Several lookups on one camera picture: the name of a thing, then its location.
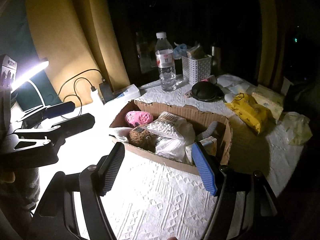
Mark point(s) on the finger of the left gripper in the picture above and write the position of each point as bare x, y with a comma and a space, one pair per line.
61, 130
35, 117

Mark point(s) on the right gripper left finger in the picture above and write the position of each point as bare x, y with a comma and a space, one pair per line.
55, 215

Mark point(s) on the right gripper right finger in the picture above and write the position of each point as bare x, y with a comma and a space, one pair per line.
244, 201

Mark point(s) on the white mesh bath sponge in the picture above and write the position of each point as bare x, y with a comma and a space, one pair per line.
120, 133

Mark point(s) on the grey dotted sock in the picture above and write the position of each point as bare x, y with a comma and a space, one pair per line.
208, 132

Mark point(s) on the pink plush toy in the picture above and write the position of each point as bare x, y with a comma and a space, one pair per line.
136, 118

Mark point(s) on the cotton swab pack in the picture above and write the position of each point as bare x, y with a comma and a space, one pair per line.
171, 126

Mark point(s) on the white tissue pack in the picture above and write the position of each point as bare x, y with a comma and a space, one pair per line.
173, 149

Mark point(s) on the white LED desk lamp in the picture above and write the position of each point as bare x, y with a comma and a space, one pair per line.
30, 79

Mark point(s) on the white USB charger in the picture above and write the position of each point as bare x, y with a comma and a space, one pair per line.
95, 96

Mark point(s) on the black power adapter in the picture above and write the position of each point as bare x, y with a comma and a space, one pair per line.
106, 91

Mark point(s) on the crumpled green plastic bag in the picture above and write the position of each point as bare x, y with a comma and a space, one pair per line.
296, 127

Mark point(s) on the brown cardboard box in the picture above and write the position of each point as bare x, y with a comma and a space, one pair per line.
200, 122

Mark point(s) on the pale yellow tissue packet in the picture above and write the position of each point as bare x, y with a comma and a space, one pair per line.
269, 99

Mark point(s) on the yellow curtain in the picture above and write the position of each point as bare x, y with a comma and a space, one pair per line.
78, 39

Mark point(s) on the clear plastic water bottle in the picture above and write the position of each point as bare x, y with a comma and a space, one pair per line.
165, 62

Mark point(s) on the white plastic basket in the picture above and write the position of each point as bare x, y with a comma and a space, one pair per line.
196, 70

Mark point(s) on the blue plastic bag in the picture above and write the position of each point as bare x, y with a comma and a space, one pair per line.
180, 51

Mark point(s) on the dark metal thermos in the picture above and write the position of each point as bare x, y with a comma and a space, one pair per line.
216, 60

